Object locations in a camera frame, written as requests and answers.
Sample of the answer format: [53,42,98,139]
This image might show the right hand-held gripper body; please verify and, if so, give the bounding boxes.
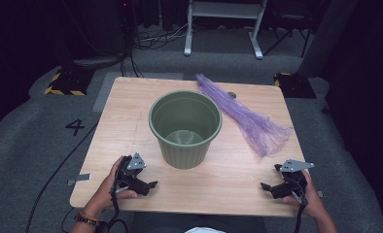
[271,158,315,199]

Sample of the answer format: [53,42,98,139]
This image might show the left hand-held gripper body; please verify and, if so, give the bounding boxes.
[116,152,151,196]

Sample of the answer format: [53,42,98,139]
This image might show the green plastic bin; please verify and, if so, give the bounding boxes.
[148,89,224,170]

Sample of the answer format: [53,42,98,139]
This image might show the purple plastic bag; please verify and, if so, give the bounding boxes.
[195,73,295,158]

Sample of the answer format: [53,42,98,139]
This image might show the person's right hand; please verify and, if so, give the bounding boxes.
[281,170,327,220]

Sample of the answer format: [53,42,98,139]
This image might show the person's left hand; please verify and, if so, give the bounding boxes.
[82,155,139,217]

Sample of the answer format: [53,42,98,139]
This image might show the person's dark pants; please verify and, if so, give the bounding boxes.
[127,211,268,233]

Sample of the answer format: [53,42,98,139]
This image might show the grey tape strip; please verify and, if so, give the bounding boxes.
[66,173,92,187]

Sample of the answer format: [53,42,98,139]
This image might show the black yellow striped base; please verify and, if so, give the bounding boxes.
[43,67,95,97]
[273,72,317,100]

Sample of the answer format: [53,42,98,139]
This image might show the grey column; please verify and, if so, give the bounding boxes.
[296,0,360,79]

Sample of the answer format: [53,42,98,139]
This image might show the black chair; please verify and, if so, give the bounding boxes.
[262,0,314,60]

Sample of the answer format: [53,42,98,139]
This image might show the left hand-held gripper cable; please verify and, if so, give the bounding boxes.
[95,185,129,233]

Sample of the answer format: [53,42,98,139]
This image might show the hand-held gripper cable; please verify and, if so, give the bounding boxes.
[292,189,309,233]
[95,185,129,233]

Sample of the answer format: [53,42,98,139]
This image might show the right hand-held gripper cable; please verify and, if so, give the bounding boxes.
[292,189,309,233]

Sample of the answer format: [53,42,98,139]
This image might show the beaded bracelet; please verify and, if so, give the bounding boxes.
[74,211,101,227]

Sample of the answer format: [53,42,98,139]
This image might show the black floor cable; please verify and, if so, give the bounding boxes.
[24,119,100,233]

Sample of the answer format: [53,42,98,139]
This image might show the thin black looped cable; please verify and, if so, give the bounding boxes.
[60,207,77,233]

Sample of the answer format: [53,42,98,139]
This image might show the tangle of cables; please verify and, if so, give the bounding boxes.
[132,21,193,51]

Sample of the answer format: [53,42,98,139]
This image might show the white metal stand frame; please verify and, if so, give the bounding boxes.
[183,0,268,60]

